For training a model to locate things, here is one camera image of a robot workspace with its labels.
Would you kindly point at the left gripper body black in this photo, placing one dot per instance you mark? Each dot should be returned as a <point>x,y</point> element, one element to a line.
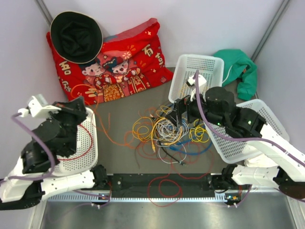
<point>70,116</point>

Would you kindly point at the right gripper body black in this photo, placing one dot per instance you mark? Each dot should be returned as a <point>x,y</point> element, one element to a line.
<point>193,110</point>

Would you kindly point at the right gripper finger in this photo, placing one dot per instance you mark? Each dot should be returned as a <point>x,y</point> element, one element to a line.
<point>175,118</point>
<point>179,108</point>

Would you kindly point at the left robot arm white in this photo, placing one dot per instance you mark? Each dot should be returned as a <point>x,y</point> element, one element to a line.
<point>53,129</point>

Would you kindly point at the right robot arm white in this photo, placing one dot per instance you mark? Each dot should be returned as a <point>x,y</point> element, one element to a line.
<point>220,114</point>

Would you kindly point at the white basket left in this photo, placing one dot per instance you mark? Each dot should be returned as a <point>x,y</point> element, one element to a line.
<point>86,155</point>

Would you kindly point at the green cloth garment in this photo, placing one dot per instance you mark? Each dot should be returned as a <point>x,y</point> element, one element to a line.
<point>238,66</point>

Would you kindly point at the white basket right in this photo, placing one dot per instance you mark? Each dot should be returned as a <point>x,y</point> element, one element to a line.
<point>234,152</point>

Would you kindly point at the red printed pillow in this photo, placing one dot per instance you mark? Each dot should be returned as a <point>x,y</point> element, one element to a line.
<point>128,63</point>

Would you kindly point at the black round hat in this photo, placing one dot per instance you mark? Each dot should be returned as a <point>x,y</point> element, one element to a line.
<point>76,37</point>

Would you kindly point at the black base bar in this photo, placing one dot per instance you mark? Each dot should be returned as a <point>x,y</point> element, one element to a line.
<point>160,186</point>

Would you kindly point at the white cloth under basket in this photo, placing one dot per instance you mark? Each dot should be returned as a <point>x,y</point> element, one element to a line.
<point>259,161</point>

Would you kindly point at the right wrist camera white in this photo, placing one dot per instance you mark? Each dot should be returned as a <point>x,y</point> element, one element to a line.
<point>192,84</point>

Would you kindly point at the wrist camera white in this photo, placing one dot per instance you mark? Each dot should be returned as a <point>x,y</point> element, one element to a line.
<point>38,107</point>
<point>192,84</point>

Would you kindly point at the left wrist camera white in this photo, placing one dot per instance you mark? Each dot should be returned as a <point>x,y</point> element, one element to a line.
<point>38,107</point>

